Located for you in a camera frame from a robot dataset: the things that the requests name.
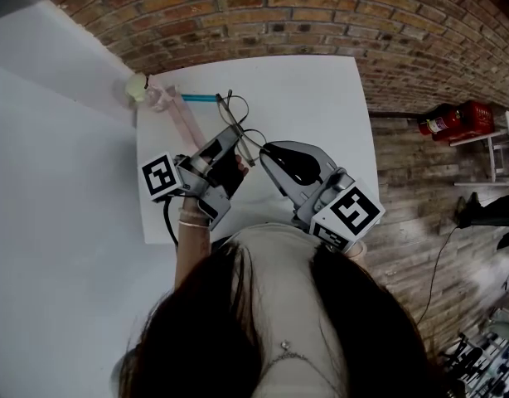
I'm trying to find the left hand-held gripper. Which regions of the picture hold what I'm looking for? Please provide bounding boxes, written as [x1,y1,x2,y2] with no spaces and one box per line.
[140,125,245,231]

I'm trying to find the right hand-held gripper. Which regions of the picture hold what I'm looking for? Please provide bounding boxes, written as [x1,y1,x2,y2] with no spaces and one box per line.
[260,140,386,252]

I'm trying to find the thin wire-frame eyeglasses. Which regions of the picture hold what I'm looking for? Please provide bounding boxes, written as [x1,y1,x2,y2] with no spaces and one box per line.
[215,89,269,168]

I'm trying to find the person's left forearm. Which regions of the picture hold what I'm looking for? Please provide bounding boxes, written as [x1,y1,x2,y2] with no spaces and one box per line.
[173,195,213,296]

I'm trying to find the person's right forearm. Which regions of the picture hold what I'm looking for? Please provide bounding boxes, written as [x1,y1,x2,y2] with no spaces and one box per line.
[344,240,368,265]

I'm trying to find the blue pen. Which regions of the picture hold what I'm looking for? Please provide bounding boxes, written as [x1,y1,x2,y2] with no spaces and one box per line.
[180,93,221,104]

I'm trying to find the person's beige top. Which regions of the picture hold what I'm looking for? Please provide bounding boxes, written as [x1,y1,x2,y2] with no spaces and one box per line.
[111,221,355,398]

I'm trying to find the red fire extinguisher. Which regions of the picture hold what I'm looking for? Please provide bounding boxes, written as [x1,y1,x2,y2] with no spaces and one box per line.
[417,104,467,137]

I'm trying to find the red fire extinguisher box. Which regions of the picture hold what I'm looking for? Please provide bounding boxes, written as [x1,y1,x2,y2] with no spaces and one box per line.
[431,99,497,143]

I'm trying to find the cluttered equipment rack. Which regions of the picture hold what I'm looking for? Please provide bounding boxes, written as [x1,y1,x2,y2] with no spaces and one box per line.
[440,304,509,398]

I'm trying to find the pink bottle strap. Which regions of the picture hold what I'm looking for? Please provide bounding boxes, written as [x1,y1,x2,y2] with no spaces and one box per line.
[148,75,209,151]

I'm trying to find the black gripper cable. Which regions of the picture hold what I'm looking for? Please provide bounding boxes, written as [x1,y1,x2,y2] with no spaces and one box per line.
[162,196,181,248]

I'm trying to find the black floor cable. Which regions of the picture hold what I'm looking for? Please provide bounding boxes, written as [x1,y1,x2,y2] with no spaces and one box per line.
[415,221,463,328]

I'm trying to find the silver pendant necklace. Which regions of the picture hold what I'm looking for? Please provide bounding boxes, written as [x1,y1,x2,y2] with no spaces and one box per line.
[262,339,342,396]

